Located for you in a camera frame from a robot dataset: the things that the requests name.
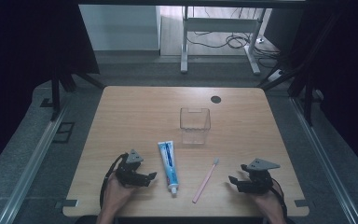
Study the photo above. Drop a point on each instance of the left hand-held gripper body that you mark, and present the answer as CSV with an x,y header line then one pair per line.
x,y
127,174

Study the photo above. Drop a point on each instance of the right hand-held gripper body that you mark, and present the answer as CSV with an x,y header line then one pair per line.
x,y
259,182

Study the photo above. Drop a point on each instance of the blue and white toothpaste tube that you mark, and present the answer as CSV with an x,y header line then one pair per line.
x,y
169,165

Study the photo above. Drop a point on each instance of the pink toothbrush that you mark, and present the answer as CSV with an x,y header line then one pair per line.
x,y
205,182

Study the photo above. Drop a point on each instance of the clear plastic container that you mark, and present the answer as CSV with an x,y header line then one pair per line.
x,y
195,126

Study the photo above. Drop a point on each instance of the person's left hand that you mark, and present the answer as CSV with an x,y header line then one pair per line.
x,y
116,194

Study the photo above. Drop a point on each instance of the person's right hand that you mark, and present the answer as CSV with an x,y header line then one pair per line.
x,y
270,203

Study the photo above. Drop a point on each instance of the black round table grommet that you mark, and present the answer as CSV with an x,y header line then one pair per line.
x,y
215,99

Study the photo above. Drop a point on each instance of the black metal stand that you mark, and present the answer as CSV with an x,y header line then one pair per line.
x,y
307,93
55,93

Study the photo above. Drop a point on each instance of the white power strip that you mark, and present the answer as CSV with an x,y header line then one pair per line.
x,y
276,75

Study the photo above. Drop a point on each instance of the dark curtain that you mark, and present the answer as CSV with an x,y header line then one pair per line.
x,y
348,77
28,62

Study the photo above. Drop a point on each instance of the aluminium rail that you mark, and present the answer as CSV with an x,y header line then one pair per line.
x,y
323,161
31,168

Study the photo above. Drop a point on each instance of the white metal desk frame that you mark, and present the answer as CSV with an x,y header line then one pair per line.
x,y
220,24

